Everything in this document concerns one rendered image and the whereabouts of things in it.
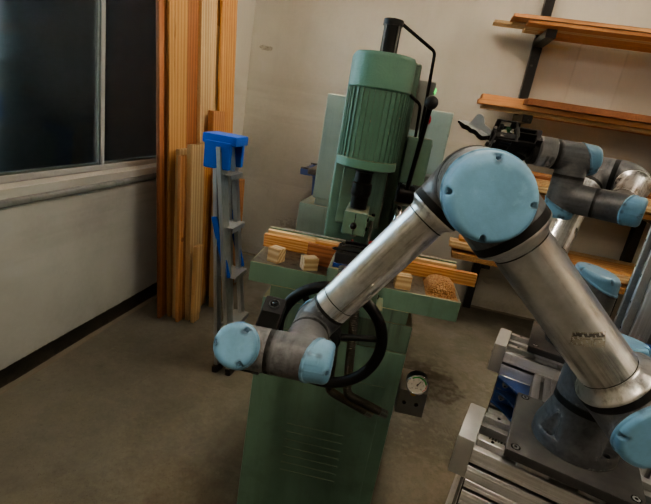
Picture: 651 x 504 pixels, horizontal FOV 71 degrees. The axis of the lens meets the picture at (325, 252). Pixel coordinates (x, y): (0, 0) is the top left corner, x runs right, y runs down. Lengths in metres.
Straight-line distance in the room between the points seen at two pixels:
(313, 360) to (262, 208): 3.28
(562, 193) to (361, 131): 0.54
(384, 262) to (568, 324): 0.29
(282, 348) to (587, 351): 0.45
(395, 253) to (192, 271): 2.06
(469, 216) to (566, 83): 3.17
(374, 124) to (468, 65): 2.44
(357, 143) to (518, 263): 0.73
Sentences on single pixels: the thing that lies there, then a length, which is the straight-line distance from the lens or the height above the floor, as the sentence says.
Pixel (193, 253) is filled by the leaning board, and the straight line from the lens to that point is 2.71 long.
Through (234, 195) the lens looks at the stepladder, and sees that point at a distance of 2.25.
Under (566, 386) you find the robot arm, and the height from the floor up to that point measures 0.94.
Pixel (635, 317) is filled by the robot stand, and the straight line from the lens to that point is 1.16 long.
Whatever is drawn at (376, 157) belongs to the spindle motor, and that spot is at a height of 1.24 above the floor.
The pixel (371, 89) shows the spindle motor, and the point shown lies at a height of 1.41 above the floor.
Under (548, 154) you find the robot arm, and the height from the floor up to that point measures 1.32.
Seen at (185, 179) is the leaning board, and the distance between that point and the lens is 2.65.
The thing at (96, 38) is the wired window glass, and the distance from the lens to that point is 2.56.
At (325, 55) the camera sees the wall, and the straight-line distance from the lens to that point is 3.77.
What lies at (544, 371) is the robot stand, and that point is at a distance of 1.46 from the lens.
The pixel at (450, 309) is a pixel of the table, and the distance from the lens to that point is 1.31.
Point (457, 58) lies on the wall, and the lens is 3.67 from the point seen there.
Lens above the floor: 1.35
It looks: 17 degrees down
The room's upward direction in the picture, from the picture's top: 9 degrees clockwise
